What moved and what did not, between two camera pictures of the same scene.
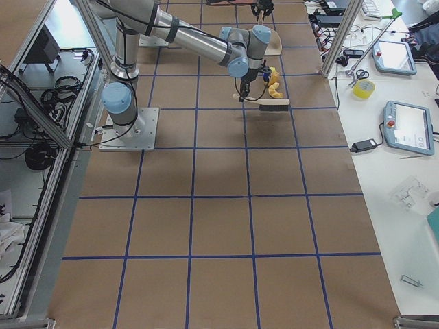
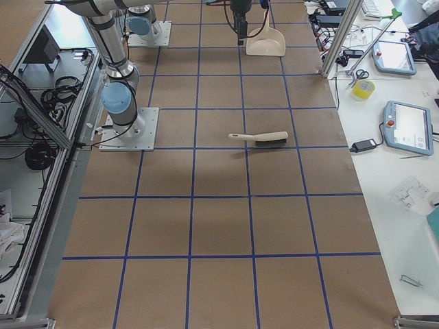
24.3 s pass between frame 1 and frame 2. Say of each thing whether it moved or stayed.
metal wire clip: stayed
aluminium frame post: stayed
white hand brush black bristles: moved
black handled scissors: stayed
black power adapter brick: stayed
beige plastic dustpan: moved
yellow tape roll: stayed
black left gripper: moved
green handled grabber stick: stayed
